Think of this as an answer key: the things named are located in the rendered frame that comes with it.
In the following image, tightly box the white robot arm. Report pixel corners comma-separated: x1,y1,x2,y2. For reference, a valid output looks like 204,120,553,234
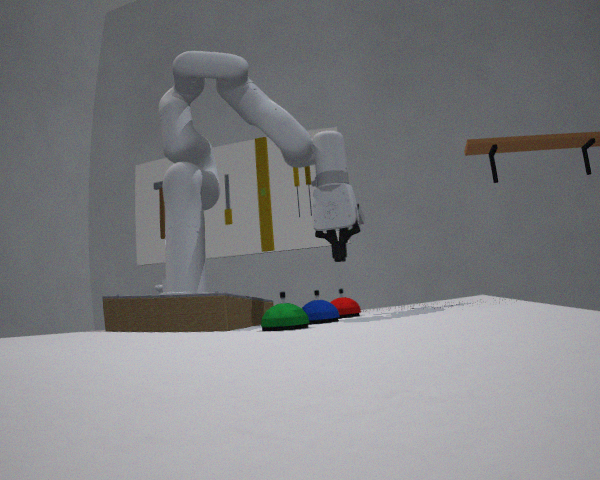
155,51,349,295

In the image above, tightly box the green dome bell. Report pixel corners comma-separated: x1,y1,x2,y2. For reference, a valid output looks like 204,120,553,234
261,292,310,331

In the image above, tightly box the blue bell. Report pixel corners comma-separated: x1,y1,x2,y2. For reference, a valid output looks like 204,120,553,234
302,290,340,324

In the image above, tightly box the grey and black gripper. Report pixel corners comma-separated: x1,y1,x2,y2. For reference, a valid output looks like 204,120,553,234
312,183,361,262

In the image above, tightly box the red bell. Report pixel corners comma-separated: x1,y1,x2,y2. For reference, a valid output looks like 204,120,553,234
330,289,361,319

